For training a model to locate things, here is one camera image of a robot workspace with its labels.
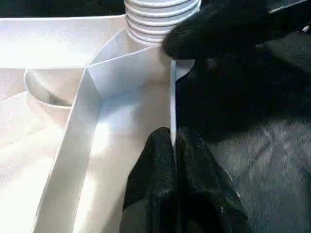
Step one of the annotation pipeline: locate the white plastic table top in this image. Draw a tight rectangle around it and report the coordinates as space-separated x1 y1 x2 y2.
0 14 196 233

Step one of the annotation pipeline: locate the black work mat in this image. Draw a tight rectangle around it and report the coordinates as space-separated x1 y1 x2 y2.
0 0 311 233

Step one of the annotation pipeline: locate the white plastic table leg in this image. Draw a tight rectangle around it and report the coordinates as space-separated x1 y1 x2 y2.
123 0 202 46

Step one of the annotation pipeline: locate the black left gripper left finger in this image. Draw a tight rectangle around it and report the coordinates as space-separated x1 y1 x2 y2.
119 126 179 233

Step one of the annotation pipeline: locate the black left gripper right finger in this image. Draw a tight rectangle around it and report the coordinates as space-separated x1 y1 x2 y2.
176 126 251 233

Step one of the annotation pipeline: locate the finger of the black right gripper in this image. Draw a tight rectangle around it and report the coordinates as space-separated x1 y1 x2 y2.
162 2 268 60

